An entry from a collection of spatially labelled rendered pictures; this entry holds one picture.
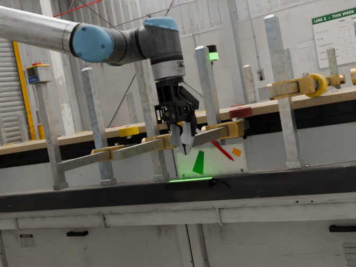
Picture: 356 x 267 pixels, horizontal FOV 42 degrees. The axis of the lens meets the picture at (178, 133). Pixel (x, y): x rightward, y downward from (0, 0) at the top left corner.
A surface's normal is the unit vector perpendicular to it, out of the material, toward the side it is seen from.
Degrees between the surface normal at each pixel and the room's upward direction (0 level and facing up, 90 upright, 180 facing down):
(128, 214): 90
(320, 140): 90
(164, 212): 90
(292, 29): 90
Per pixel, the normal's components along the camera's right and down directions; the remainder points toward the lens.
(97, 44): -0.28, 0.14
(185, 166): -0.50, 0.14
